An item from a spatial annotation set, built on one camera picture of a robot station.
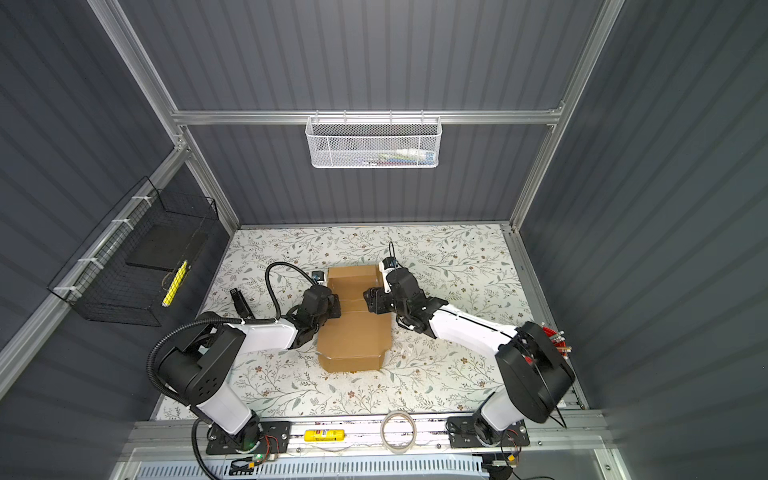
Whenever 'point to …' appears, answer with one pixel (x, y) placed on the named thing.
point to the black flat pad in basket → (169, 246)
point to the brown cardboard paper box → (355, 341)
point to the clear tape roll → (382, 435)
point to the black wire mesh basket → (123, 275)
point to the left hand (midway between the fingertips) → (335, 296)
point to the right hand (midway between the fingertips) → (375, 295)
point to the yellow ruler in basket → (176, 282)
